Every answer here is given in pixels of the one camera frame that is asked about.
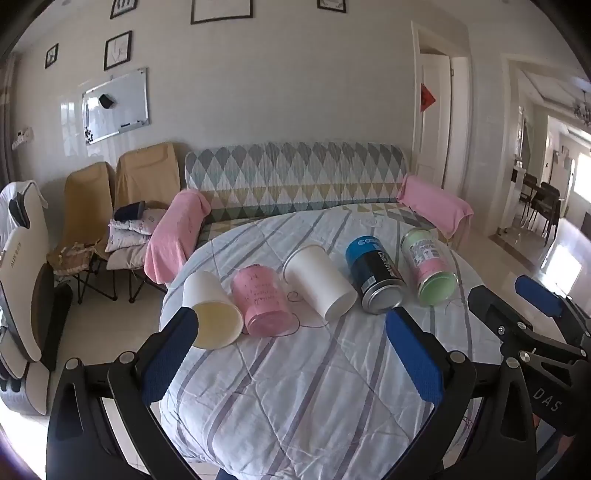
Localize white cup with cream inside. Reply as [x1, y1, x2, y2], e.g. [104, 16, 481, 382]
[181, 270, 244, 349]

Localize white door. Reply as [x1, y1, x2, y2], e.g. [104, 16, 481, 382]
[418, 53, 452, 189]

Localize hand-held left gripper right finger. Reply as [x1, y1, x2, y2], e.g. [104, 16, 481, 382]
[385, 306, 539, 480]

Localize whiteboard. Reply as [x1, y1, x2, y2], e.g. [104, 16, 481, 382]
[82, 68, 150, 145]

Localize sofa with diamond pattern cover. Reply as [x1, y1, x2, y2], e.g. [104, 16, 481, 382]
[184, 141, 462, 243]

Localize beige patterned cloth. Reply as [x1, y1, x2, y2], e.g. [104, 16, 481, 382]
[46, 240, 101, 278]

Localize green and pink cup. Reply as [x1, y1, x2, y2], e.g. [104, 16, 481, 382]
[400, 227, 459, 306]

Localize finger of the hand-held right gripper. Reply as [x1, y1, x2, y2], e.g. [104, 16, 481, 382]
[514, 274, 591, 346]
[467, 285, 591, 366]

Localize pink towel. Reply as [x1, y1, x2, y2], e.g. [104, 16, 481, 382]
[396, 174, 475, 241]
[144, 189, 212, 284]

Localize striped white blanket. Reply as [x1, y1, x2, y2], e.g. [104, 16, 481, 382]
[159, 203, 485, 480]

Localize medium black picture frame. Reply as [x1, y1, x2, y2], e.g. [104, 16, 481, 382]
[103, 31, 133, 71]

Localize blue and black metal cup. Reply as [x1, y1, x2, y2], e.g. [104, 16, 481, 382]
[345, 235, 408, 315]

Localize chandelier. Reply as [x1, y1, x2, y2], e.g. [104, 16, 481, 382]
[573, 90, 591, 128]

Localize stack of folded cushions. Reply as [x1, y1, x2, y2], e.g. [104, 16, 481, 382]
[108, 209, 167, 252]

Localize grey pillow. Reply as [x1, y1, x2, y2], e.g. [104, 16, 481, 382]
[106, 246, 152, 271]

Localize large black picture frame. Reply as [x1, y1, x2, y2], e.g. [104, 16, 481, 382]
[191, 0, 253, 25]

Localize white massage chair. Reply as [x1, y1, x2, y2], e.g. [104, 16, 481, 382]
[0, 181, 52, 416]

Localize black dining chair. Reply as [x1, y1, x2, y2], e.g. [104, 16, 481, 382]
[531, 182, 562, 245]
[519, 174, 539, 219]

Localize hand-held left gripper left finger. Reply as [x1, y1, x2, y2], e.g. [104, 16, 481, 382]
[46, 305, 200, 480]

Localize grey curtain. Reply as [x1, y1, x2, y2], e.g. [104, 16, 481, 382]
[0, 53, 19, 185]

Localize dark blue cushion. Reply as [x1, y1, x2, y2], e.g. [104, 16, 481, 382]
[114, 201, 147, 221]

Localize plain white paper cup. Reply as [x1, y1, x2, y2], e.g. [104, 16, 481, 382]
[283, 244, 359, 322]

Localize beige folding chair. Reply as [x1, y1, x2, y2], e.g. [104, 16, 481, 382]
[46, 161, 116, 305]
[107, 142, 182, 303]

